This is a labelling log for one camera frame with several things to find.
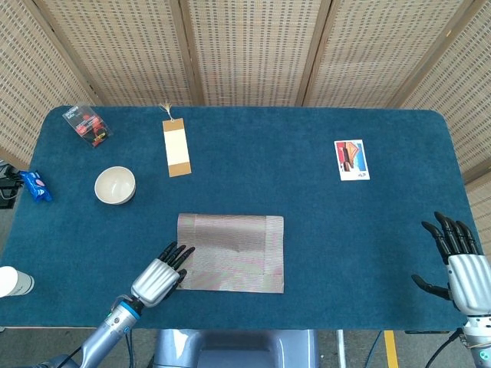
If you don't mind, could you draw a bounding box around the thin dark cable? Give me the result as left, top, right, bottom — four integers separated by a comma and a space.
124, 329, 136, 368

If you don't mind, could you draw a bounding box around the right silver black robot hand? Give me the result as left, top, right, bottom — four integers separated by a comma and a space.
411, 211, 491, 316

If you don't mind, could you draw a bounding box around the white paper cup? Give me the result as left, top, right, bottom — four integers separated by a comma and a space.
0, 265, 35, 298

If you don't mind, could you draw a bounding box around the blue velvet tablecloth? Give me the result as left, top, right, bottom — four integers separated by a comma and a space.
0, 105, 485, 333

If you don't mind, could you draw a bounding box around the black device with cables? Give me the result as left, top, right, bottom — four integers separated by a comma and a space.
0, 163, 22, 210

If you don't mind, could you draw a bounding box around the white table leg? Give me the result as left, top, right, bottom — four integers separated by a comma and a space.
336, 329, 348, 368

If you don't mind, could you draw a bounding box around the white ceramic bowl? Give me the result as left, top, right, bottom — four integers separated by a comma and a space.
94, 166, 137, 206

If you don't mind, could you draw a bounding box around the colourful picture postcard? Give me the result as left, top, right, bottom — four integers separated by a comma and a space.
333, 139, 371, 182

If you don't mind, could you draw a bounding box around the blue floor cable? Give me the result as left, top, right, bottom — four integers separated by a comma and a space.
366, 330, 384, 368

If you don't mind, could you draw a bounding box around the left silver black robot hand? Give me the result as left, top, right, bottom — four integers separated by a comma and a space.
130, 241, 196, 307

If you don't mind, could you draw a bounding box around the gray woven placemat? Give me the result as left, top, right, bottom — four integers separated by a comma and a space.
176, 213, 285, 294

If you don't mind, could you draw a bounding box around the blue snack packet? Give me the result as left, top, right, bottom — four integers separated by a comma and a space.
19, 170, 54, 203

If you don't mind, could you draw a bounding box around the blue-gray robot torso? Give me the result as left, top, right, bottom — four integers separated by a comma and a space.
153, 328, 320, 368

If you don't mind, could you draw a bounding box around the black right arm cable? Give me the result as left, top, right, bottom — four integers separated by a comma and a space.
429, 327, 467, 368

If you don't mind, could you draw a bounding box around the woven bamboo folding screen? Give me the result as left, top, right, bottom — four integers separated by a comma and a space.
0, 0, 491, 231

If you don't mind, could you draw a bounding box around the brown and cream bookmark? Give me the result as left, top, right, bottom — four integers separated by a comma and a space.
158, 103, 193, 179

